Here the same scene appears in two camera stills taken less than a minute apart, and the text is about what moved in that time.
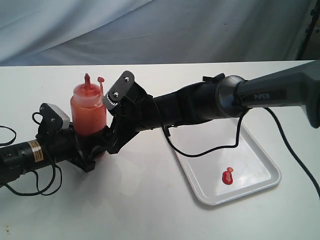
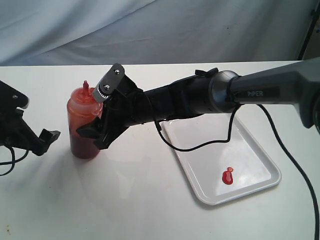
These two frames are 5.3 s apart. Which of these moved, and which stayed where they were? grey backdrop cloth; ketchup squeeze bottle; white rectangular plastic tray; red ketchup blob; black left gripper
Moved: black left gripper; ketchup squeeze bottle
Stayed: grey backdrop cloth; white rectangular plastic tray; red ketchup blob
